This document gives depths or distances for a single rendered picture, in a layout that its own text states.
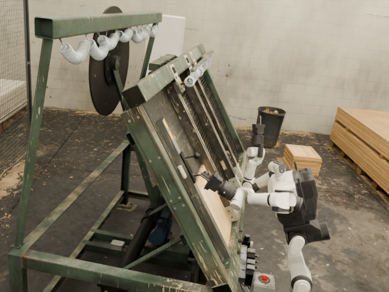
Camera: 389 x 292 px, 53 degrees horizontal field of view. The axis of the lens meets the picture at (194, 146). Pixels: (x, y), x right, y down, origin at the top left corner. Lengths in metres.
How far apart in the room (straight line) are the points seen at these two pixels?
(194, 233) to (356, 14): 6.76
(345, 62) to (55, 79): 5.68
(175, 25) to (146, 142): 4.41
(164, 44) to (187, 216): 4.47
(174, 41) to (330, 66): 3.41
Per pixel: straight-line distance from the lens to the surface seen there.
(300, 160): 5.89
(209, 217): 2.40
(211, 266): 2.28
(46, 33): 2.16
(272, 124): 7.06
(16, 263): 2.74
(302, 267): 2.88
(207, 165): 2.72
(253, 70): 7.93
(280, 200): 2.10
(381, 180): 6.26
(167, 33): 6.30
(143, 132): 2.00
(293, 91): 8.20
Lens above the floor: 2.37
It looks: 21 degrees down
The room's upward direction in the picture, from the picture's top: 7 degrees clockwise
